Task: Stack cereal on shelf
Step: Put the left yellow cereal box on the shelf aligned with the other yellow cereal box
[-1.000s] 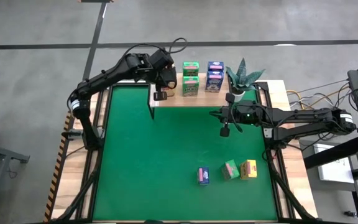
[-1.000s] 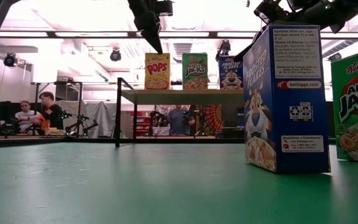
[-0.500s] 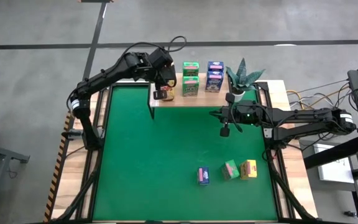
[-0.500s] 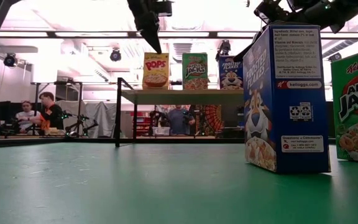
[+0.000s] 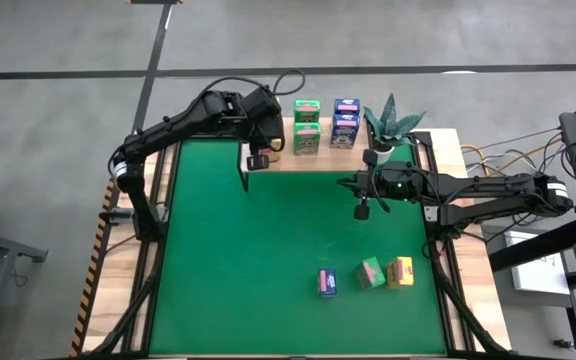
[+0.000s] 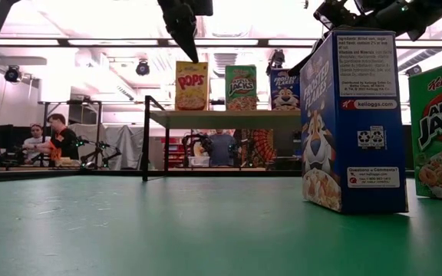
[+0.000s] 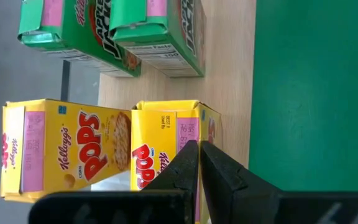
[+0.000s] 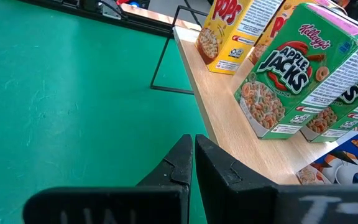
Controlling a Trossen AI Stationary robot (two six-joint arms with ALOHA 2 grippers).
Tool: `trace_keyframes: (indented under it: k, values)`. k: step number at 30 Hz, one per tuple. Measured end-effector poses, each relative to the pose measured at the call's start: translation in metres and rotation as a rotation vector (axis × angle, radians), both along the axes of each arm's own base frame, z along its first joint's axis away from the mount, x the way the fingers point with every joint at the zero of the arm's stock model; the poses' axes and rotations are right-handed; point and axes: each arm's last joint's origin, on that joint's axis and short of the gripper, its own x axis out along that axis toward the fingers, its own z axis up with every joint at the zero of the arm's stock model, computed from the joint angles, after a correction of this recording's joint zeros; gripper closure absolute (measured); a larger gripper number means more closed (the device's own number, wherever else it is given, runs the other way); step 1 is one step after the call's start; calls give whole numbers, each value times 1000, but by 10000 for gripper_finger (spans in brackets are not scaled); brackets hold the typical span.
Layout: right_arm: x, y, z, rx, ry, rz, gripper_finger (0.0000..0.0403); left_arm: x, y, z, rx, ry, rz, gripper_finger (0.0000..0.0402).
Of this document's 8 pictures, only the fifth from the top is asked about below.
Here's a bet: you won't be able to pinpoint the green Apple Jacks cereal box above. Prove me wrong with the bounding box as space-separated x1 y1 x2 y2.
292 121 322 156
293 98 321 124
356 256 387 291

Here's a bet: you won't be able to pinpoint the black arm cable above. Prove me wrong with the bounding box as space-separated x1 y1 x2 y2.
198 68 307 101
370 171 394 215

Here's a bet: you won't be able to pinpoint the black slanted beam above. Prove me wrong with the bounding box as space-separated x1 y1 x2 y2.
487 212 576 274

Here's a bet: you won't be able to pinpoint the white board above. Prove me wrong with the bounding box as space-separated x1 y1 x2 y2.
503 230 572 296

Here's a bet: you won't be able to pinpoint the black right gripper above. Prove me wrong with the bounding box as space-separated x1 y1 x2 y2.
336 148 397 222

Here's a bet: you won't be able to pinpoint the black metal table frame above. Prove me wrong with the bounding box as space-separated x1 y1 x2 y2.
80 119 519 360

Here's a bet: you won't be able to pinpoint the orange floor cable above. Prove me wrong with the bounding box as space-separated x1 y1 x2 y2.
461 143 492 174

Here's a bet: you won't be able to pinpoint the snake plant in white pot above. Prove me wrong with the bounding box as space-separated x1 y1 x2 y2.
362 92 427 166

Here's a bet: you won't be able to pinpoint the blue Frosted Flakes cereal box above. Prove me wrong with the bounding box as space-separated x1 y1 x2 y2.
317 268 338 300
333 97 362 117
329 113 361 150

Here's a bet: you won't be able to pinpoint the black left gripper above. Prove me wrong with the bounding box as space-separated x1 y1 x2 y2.
242 85 286 172

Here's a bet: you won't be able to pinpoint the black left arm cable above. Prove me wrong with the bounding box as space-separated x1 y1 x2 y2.
198 68 307 101

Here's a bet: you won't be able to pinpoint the grey floor cable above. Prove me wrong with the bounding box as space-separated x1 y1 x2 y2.
465 127 564 154

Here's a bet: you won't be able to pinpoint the wooden shelf black metal legs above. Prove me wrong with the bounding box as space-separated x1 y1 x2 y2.
237 110 377 194

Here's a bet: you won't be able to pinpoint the yellow black hazard tape strip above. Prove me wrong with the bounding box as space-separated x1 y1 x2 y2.
70 179 119 357

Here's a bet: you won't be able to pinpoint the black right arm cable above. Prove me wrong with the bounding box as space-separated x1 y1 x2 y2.
370 171 394 215

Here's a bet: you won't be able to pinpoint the green felt mat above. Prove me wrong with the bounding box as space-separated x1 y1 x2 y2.
148 137 448 356

